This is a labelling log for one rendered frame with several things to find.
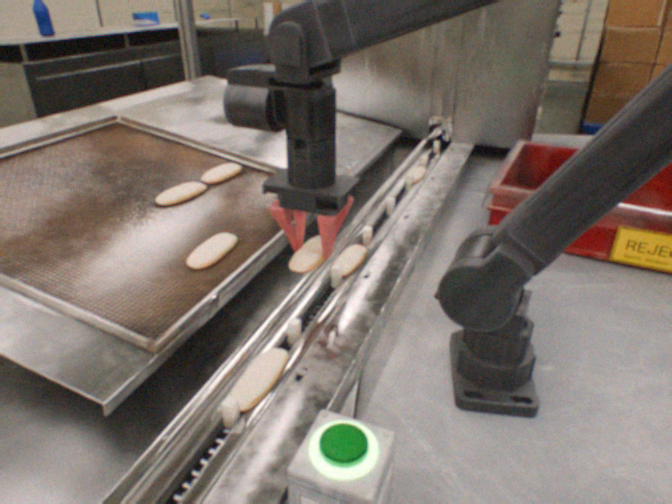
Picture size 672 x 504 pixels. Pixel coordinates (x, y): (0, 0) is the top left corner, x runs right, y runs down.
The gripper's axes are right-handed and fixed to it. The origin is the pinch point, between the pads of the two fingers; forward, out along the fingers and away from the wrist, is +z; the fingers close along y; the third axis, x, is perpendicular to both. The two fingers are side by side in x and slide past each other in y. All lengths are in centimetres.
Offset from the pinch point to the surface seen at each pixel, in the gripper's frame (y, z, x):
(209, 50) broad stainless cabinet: 165, 7, -217
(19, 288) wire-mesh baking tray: 26.8, 0.7, 19.9
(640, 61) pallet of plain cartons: -89, 28, -441
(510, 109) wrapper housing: -17, -2, -80
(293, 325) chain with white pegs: -0.9, 6.4, 7.8
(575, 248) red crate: -32.9, 9.7, -33.5
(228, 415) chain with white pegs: -0.7, 7.4, 21.8
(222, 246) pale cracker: 14.0, 2.7, -0.4
